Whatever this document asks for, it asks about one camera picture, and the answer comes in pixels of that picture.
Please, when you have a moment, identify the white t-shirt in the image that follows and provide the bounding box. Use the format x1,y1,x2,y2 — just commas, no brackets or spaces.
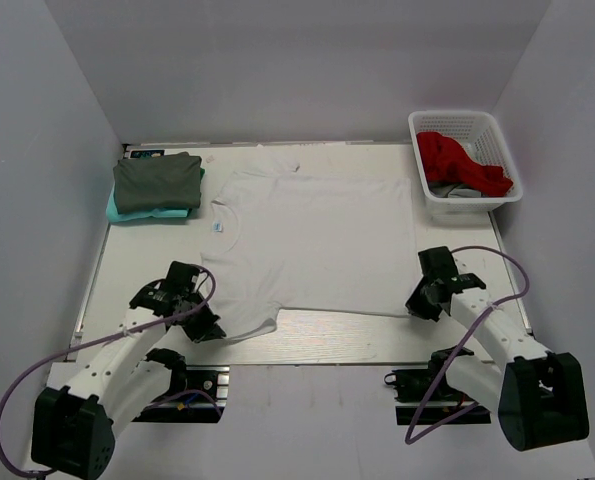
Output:
201,154,416,342

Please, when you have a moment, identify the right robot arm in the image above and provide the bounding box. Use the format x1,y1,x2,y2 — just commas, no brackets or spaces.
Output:
405,246,590,452

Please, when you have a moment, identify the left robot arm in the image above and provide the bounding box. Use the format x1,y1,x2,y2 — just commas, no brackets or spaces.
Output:
30,261,225,479

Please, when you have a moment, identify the teal folded t-shirt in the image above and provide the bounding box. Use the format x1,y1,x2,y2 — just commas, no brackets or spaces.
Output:
106,168,205,223

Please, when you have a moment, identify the grey folded t-shirt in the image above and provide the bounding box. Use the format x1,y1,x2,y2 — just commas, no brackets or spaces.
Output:
113,152,202,214

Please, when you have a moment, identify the red t-shirt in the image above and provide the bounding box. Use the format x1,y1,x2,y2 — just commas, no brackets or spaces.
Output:
416,132,514,197

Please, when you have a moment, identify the blue sticker label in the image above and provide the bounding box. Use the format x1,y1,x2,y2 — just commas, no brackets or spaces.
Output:
128,149,165,159

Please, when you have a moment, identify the white plastic basket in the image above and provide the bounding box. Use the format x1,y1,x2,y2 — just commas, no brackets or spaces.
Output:
408,110,523,216

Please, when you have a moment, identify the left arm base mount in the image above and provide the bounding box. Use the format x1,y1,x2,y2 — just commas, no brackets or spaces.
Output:
134,366,230,424

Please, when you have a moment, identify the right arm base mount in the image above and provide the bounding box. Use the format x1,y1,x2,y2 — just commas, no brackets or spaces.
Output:
384,367,493,427

